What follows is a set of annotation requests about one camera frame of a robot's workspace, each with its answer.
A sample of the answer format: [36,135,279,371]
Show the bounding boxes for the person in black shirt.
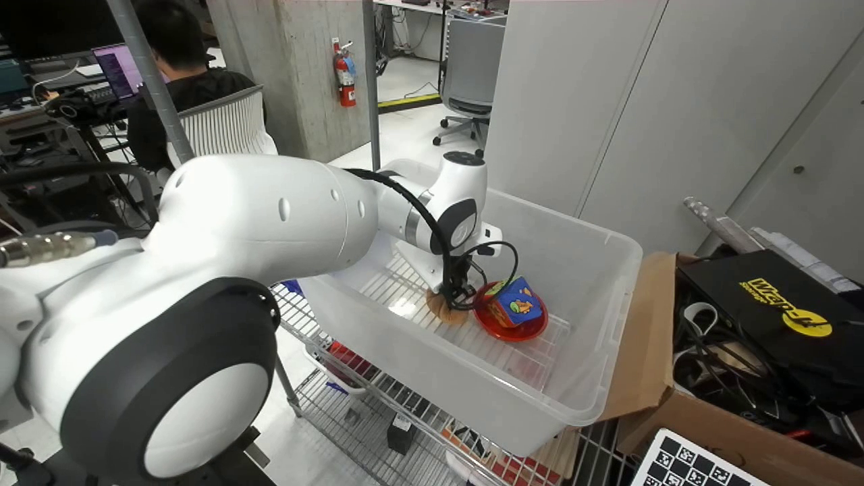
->
[123,0,263,173]

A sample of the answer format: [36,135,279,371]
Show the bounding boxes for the blue toy box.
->
[493,274,547,327]

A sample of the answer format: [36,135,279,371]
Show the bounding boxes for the grey metal pole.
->
[105,0,196,166]
[359,0,383,173]

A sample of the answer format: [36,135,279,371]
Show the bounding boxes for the white chair back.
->
[165,82,279,169]

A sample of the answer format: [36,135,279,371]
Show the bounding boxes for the brown cardboard box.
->
[599,250,864,486]

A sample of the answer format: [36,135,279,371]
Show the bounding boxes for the black bag with yellow logo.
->
[682,248,864,413]

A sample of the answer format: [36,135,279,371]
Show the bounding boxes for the clear plastic storage bin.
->
[296,185,647,459]

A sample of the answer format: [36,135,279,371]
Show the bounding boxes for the metal wire cart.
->
[267,277,630,486]

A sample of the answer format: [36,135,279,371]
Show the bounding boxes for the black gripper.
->
[440,250,481,308]

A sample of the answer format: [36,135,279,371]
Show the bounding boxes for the grey office chair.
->
[429,12,508,150]

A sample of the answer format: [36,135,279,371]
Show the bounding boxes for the red plastic bowl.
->
[473,288,551,343]

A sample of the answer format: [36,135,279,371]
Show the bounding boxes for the black white calibration board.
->
[628,427,770,486]

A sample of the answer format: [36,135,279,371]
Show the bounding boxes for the red fire extinguisher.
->
[328,34,362,112]

